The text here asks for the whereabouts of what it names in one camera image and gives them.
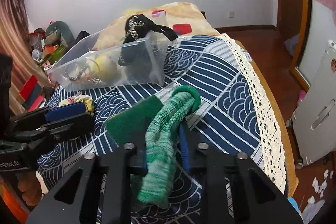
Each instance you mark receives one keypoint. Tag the floral yellow white scrunchie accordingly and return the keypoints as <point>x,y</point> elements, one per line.
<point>78,104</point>

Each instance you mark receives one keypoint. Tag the dark purple clothes pile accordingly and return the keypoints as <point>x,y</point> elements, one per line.
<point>81,35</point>

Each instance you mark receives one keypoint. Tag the brown wooden door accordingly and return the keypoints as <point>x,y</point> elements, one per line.
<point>294,18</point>

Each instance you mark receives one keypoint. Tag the black gold chain bag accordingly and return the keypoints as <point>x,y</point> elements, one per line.
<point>137,27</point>

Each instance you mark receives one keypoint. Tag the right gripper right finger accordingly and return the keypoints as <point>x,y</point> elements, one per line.
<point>235,189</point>

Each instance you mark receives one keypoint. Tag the person's left hand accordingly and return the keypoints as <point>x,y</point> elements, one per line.
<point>30,187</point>

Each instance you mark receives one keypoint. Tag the green cardboard box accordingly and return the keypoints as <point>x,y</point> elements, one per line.
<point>52,53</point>

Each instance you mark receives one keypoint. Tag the clear plastic storage box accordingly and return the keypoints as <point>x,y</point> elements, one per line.
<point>72,71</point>

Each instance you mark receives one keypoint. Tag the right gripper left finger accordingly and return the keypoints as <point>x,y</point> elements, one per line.
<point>92,181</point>

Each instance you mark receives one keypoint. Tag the grey green plush toy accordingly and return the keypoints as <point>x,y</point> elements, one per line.
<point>60,30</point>

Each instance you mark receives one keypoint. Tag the blue white patterned bedspread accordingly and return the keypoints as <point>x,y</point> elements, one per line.
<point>231,117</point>

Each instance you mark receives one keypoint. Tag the red box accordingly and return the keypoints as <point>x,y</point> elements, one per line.
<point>28,88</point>

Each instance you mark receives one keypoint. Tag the pink striped curtain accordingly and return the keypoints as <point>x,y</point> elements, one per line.
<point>14,29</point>

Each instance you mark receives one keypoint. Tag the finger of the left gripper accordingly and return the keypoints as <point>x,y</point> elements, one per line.
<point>60,129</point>
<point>52,112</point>

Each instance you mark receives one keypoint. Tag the yellow plush ball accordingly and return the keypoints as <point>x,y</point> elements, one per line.
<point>102,67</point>

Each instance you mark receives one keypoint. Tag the pink rabbit toy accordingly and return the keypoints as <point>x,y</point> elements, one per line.
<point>47,66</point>

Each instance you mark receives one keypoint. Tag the green knitted sock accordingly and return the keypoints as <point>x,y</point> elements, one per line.
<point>158,123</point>

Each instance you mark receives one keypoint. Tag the colourful beige fleece blanket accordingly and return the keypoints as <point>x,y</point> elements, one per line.
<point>183,14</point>

